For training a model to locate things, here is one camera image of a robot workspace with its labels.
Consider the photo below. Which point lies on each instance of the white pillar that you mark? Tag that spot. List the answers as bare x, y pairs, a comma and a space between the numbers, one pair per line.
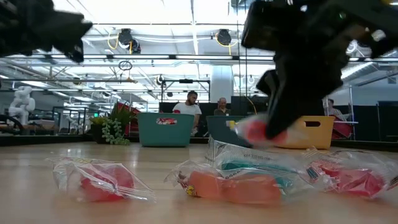
222, 84

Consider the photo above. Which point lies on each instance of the yellow Sour Patch candy bag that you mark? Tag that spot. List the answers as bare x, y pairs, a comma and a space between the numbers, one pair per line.
230, 124

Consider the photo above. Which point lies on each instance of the light teal plastic bin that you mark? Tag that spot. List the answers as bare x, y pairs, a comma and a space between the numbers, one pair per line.
164, 135

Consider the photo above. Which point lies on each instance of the dark monitor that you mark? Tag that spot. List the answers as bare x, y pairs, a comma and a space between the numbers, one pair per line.
245, 105

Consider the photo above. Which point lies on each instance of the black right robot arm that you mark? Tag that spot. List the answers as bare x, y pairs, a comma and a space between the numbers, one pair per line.
373, 15

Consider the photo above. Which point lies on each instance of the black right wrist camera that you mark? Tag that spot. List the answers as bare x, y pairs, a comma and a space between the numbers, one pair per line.
267, 25

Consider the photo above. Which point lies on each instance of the red Skittles candy bag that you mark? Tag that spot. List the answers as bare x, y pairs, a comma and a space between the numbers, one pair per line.
166, 121

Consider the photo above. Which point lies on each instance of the yellow plastic bin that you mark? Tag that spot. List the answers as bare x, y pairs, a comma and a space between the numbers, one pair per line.
317, 133

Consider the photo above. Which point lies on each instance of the black workstation frame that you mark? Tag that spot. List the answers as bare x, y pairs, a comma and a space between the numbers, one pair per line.
71, 119

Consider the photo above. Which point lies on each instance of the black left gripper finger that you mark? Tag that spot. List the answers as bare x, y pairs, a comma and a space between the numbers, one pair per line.
71, 28
76, 51

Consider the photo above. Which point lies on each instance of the person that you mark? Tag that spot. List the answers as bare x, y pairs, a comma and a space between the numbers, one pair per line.
332, 110
221, 109
188, 109

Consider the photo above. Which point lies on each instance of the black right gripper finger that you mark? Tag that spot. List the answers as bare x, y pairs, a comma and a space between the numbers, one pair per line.
311, 109
278, 118

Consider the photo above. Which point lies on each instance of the slate blue plastic bin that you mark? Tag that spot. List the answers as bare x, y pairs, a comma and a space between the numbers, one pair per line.
220, 130

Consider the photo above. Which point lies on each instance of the potted succulent plant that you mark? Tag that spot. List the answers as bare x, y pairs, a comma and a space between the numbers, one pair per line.
116, 124

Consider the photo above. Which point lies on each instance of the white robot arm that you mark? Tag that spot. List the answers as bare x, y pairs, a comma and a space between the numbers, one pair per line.
21, 102

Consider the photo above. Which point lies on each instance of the black gantry frame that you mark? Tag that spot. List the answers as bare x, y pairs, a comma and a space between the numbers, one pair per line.
186, 81

